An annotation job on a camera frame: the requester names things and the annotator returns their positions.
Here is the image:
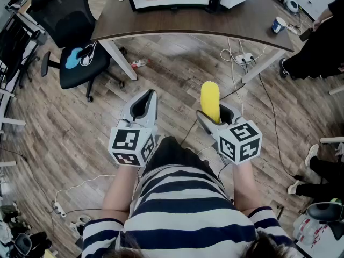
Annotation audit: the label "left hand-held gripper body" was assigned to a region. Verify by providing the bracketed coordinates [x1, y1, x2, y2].
[108, 116, 159, 168]

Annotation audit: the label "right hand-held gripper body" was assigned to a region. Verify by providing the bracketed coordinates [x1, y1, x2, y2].
[208, 117, 263, 166]

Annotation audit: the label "yellow corn cob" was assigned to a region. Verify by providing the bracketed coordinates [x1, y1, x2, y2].
[200, 81, 221, 124]

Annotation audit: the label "person's right forearm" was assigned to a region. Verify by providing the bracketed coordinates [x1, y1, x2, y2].
[232, 161, 263, 213]

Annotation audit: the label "person's left forearm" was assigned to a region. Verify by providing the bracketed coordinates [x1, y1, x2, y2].
[102, 165, 141, 213]

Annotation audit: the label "black shorts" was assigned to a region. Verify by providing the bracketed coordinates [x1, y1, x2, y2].
[142, 135, 219, 183]

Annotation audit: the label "clear plastic bottle red label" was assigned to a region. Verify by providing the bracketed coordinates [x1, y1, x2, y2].
[130, 59, 152, 69]

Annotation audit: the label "white power strip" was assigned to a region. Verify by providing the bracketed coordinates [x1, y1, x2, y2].
[52, 202, 67, 218]
[235, 52, 255, 65]

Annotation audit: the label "black phone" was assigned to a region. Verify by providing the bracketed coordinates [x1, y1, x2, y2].
[77, 46, 94, 60]

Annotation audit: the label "blue cloth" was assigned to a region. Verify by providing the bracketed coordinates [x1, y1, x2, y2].
[65, 47, 85, 69]

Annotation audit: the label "dark wooden table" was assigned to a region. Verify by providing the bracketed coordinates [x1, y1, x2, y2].
[91, 0, 295, 83]

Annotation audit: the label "navy white striped shirt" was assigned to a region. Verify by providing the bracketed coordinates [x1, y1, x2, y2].
[82, 164, 296, 258]

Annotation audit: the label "blue and white cup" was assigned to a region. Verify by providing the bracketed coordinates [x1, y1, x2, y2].
[270, 17, 288, 34]

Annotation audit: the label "black office chair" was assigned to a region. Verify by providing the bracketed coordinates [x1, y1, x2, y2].
[28, 0, 127, 103]
[0, 12, 41, 89]

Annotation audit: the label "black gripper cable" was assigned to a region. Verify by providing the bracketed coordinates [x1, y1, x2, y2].
[217, 161, 232, 184]

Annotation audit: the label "white cable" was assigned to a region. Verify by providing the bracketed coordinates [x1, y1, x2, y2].
[55, 174, 116, 204]
[220, 38, 244, 118]

